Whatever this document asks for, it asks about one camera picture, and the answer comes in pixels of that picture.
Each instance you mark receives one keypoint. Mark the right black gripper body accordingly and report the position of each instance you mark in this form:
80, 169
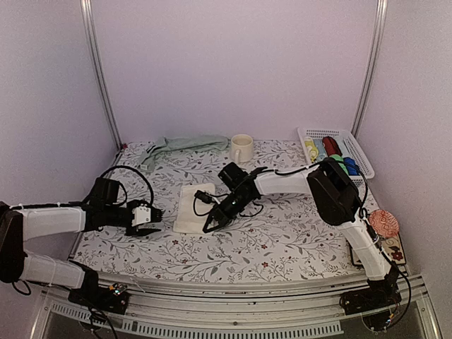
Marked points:
232, 212

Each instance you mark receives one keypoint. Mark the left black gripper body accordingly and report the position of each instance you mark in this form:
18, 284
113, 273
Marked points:
113, 215

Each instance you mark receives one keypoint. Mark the cream white towel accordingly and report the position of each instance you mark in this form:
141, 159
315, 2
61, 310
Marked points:
187, 221

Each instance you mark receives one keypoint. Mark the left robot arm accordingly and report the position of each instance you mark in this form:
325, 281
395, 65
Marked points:
98, 209

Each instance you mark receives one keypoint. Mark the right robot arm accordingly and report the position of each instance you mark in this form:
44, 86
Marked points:
337, 202

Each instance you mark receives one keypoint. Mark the cream ceramic mug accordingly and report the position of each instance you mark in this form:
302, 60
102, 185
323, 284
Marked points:
242, 148

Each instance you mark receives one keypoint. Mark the mint green towel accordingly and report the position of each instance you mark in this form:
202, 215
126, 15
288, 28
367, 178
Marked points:
162, 145

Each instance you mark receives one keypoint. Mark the floral table mat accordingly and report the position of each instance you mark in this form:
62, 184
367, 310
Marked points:
280, 239

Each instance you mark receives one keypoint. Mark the yellow rolled towel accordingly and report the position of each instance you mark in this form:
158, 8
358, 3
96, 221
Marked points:
312, 150

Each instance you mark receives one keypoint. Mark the light blue rolled towel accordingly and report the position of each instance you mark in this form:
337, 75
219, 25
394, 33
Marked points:
321, 150

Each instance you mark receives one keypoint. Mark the red rolled towel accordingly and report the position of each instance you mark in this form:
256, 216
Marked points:
331, 146

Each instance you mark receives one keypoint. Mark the green rolled towel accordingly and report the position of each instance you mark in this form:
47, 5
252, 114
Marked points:
335, 158

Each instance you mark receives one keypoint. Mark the white plastic basket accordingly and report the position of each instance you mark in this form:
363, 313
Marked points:
347, 143

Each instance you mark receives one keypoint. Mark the red patterned bowl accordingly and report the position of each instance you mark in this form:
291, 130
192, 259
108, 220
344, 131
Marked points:
384, 223

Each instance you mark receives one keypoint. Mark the floral square plate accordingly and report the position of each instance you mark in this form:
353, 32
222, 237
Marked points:
393, 248

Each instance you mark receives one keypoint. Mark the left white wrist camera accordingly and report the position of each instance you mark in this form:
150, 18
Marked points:
144, 214

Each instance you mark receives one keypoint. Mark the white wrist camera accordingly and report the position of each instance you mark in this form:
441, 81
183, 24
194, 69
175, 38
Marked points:
144, 214
205, 197

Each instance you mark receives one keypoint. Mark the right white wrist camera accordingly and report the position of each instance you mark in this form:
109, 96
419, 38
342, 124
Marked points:
205, 197

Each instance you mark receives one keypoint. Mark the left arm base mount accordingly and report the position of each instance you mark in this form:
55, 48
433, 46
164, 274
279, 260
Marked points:
113, 299

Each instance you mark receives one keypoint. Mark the aluminium front rail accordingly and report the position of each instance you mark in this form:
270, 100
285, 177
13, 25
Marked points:
300, 309

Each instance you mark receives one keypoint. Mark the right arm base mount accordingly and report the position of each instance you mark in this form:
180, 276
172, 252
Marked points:
377, 295

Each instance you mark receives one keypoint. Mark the left aluminium frame post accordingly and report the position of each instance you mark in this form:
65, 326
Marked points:
89, 25

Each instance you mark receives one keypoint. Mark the aluminium frame post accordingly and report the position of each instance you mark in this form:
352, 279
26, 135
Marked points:
89, 25
376, 42

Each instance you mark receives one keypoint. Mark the right aluminium frame post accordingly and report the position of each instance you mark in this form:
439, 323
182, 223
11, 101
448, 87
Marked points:
376, 42

